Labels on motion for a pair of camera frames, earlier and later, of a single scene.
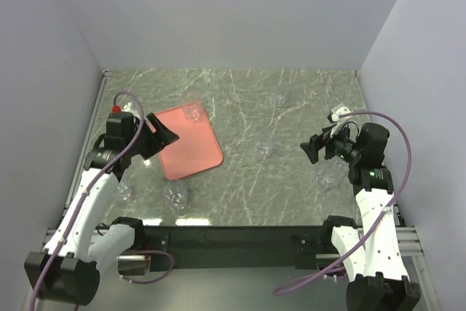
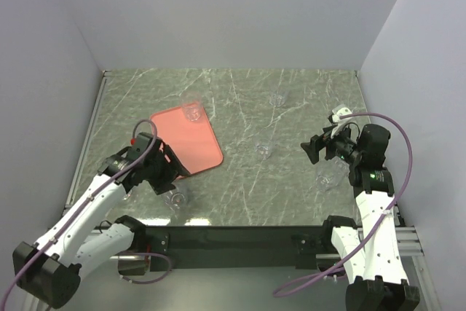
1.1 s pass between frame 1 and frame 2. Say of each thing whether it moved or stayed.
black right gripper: stayed
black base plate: stayed
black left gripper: moved
